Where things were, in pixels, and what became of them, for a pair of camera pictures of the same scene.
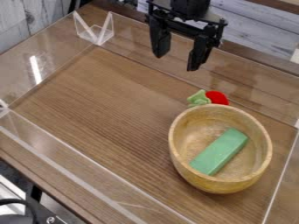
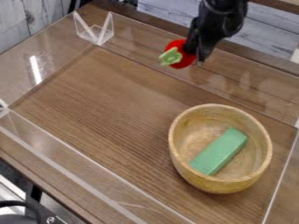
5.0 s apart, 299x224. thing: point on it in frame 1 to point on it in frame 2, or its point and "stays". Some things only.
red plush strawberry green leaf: [206, 97] to [175, 57]
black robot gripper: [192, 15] to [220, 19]
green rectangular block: [210, 160] stays
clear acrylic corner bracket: [95, 33] stays
